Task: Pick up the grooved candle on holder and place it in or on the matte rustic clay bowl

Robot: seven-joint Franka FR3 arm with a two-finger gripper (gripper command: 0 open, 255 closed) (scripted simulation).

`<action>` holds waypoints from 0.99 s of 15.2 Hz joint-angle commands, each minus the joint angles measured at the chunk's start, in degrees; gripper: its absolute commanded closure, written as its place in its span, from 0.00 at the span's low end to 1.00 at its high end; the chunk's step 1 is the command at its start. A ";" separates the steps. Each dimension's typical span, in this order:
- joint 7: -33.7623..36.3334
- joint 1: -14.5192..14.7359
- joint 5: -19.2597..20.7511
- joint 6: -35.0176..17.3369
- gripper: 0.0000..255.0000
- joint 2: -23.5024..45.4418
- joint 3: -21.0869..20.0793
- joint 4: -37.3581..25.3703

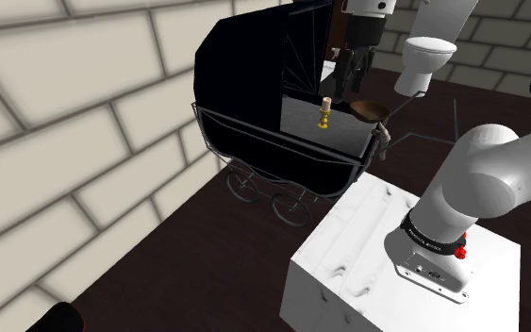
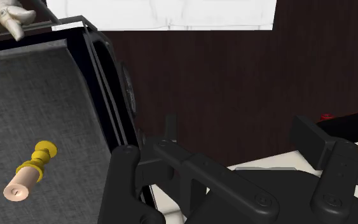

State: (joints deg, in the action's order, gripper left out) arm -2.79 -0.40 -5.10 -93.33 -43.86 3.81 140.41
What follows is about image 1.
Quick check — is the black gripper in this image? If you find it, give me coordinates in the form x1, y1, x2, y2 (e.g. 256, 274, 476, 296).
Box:
326, 13, 387, 104

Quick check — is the brown bowl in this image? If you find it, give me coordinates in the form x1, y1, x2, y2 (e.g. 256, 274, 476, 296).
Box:
349, 100, 391, 125

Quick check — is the brown door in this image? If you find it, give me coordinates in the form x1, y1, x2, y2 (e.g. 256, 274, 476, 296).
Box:
327, 0, 349, 63

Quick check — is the brass candlestick with cream candle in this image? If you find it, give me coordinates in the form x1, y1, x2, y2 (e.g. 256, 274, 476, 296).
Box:
316, 96, 332, 130

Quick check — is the white toilet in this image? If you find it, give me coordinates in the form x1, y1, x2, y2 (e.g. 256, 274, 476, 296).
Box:
392, 0, 480, 99

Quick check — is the black pram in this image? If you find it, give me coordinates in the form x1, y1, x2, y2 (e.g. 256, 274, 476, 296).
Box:
191, 0, 459, 229

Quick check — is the white marbled robot stand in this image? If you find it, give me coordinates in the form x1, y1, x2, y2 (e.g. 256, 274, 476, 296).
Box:
279, 172, 523, 332

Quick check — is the black rounded object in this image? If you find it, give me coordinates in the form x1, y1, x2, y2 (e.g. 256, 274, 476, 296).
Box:
25, 301, 88, 332

